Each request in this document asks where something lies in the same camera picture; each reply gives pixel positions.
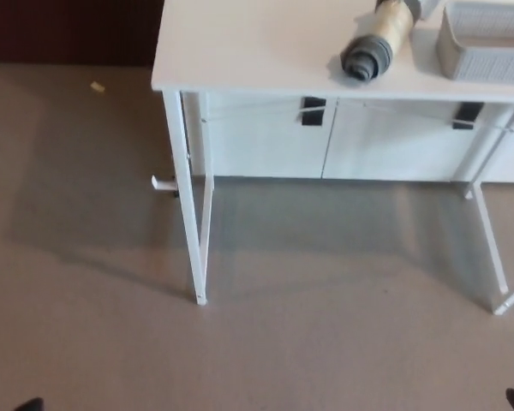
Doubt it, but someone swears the white desk side hook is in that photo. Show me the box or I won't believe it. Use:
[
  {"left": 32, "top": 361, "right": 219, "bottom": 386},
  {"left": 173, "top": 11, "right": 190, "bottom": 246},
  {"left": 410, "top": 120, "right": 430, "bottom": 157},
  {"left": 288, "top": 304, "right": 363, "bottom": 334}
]
[{"left": 150, "top": 174, "right": 179, "bottom": 192}]

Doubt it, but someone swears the metal shovel with handle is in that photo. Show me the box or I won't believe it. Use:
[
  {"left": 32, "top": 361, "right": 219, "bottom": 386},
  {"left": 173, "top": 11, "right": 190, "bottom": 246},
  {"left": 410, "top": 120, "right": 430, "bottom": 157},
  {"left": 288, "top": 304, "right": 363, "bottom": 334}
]
[{"left": 339, "top": 0, "right": 440, "bottom": 85}]

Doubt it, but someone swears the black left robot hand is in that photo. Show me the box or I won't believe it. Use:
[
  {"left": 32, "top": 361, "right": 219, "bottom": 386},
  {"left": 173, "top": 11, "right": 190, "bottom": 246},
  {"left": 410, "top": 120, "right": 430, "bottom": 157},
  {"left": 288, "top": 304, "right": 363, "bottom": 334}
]
[{"left": 14, "top": 396, "right": 45, "bottom": 411}]

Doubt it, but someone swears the grey perforated plastic basket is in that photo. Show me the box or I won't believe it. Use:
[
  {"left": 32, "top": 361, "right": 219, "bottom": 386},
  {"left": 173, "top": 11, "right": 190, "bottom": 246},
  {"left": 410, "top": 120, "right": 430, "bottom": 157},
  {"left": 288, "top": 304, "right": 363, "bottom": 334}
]
[{"left": 436, "top": 1, "right": 514, "bottom": 82}]

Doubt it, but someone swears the white desk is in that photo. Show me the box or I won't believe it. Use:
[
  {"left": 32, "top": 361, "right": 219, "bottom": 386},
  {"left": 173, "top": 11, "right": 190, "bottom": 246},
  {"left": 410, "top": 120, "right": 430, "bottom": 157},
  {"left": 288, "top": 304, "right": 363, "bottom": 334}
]
[{"left": 151, "top": 0, "right": 514, "bottom": 317}]

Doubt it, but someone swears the black cabinet handle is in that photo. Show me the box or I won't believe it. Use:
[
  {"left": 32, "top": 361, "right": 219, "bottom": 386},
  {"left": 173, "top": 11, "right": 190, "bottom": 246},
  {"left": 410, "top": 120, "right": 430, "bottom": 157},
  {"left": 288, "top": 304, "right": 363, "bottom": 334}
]
[
  {"left": 451, "top": 102, "right": 485, "bottom": 131},
  {"left": 300, "top": 97, "right": 328, "bottom": 128}
]

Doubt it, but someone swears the white cabinet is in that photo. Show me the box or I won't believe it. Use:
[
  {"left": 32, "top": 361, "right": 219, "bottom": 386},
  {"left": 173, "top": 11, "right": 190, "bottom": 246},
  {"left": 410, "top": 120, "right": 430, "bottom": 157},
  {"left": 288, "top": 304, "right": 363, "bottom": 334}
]
[{"left": 182, "top": 91, "right": 514, "bottom": 185}]

